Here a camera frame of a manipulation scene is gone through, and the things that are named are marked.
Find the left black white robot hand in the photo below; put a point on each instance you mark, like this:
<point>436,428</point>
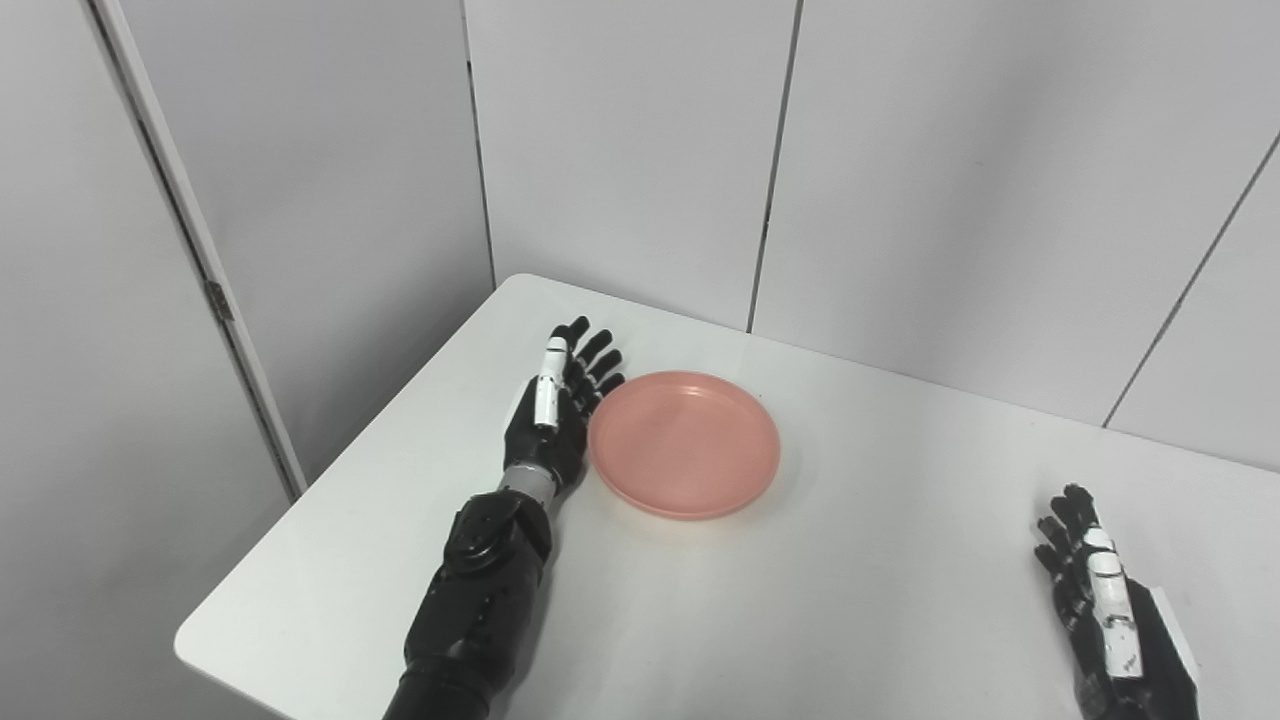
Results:
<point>545,430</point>

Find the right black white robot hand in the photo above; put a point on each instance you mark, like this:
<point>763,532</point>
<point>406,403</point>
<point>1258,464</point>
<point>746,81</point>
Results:
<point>1120,640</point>

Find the pink round plate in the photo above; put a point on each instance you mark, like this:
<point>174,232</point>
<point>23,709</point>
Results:
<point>685,445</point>

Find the grey metal door hinge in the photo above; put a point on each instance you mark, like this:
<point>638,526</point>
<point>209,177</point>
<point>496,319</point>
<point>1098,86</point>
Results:
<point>219,301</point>

